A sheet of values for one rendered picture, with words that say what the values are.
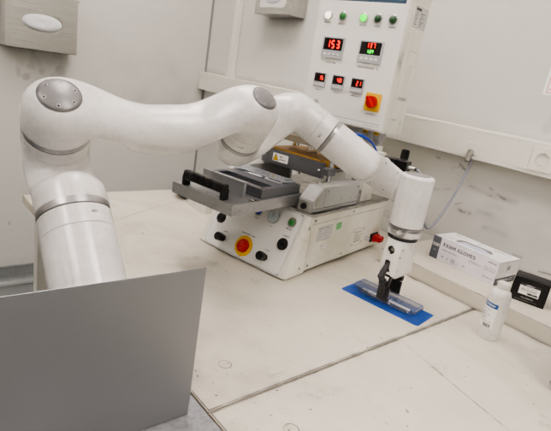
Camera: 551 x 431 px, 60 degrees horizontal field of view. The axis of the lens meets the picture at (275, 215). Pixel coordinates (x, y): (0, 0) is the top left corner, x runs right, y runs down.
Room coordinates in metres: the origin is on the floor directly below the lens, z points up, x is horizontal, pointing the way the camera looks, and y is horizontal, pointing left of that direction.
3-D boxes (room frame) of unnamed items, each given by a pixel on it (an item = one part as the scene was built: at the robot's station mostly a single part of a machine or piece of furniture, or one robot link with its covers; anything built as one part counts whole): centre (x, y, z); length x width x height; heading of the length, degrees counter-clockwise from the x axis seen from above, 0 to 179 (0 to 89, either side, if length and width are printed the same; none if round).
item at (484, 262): (1.41, -0.63, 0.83); 0.23 x 0.12 x 0.07; 38
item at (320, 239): (1.48, -0.09, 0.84); 0.53 x 0.37 x 0.17; 143
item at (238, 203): (1.25, 0.10, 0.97); 0.30 x 0.22 x 0.08; 143
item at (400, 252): (1.16, -0.33, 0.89); 0.10 x 0.08 x 0.11; 141
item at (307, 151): (1.49, -0.09, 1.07); 0.22 x 0.17 x 0.10; 53
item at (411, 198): (1.16, -0.33, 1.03); 0.09 x 0.08 x 0.13; 175
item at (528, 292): (1.22, -0.72, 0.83); 0.09 x 0.06 x 0.07; 57
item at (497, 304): (1.06, -0.56, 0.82); 0.05 x 0.05 x 0.14
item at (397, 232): (1.16, -0.33, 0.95); 0.09 x 0.08 x 0.03; 141
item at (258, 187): (1.29, 0.07, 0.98); 0.20 x 0.17 x 0.03; 53
